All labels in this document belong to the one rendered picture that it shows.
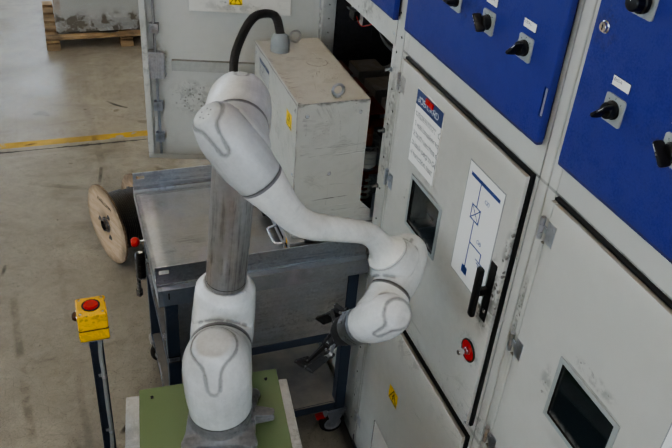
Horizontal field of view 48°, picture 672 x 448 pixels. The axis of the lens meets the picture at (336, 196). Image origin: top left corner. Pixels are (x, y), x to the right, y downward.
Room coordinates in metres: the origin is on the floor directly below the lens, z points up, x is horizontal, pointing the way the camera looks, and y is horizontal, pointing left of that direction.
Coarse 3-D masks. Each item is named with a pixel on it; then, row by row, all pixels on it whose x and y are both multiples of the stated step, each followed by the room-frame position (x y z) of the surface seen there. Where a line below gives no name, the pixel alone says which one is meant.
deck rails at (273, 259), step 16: (144, 176) 2.24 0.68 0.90; (160, 176) 2.26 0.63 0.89; (176, 176) 2.29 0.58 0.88; (192, 176) 2.31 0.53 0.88; (208, 176) 2.33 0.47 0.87; (144, 192) 2.21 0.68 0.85; (256, 256) 1.83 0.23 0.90; (272, 256) 1.85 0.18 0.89; (288, 256) 1.87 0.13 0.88; (304, 256) 1.89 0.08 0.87; (320, 256) 1.91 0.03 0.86; (336, 256) 1.93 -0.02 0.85; (176, 272) 1.74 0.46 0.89; (192, 272) 1.76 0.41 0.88
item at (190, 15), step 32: (160, 0) 2.51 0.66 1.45; (192, 0) 2.49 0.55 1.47; (224, 0) 2.50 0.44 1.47; (256, 0) 2.51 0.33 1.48; (288, 0) 2.52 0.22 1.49; (320, 0) 2.53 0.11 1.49; (160, 32) 2.51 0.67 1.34; (192, 32) 2.52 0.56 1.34; (224, 32) 2.53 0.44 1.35; (256, 32) 2.54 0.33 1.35; (288, 32) 2.55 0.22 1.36; (160, 64) 2.48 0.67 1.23; (192, 64) 2.50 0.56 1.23; (224, 64) 2.51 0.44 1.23; (160, 96) 2.51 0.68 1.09; (192, 96) 2.52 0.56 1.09; (160, 128) 2.49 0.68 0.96; (192, 128) 2.52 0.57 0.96
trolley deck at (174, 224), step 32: (160, 192) 2.23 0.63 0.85; (192, 192) 2.25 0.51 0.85; (160, 224) 2.03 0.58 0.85; (192, 224) 2.05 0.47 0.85; (256, 224) 2.08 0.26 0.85; (160, 256) 1.86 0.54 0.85; (192, 256) 1.88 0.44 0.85; (352, 256) 1.95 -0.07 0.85; (160, 288) 1.71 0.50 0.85; (192, 288) 1.72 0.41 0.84; (256, 288) 1.80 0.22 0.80
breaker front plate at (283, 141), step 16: (256, 48) 2.34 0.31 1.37; (256, 64) 2.34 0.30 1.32; (272, 80) 2.16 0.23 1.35; (272, 96) 2.15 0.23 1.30; (288, 96) 1.99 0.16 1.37; (272, 112) 2.14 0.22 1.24; (272, 128) 2.14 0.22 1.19; (288, 128) 1.98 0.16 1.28; (272, 144) 2.13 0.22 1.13; (288, 144) 1.97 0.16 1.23; (288, 160) 1.97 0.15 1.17; (288, 176) 1.96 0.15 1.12
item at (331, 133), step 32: (288, 64) 2.19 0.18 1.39; (320, 64) 2.21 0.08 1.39; (320, 96) 1.98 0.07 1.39; (352, 96) 2.00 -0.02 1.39; (320, 128) 1.94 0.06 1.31; (352, 128) 1.97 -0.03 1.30; (320, 160) 1.94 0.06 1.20; (352, 160) 1.98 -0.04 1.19; (320, 192) 1.94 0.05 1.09; (352, 192) 1.98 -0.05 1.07
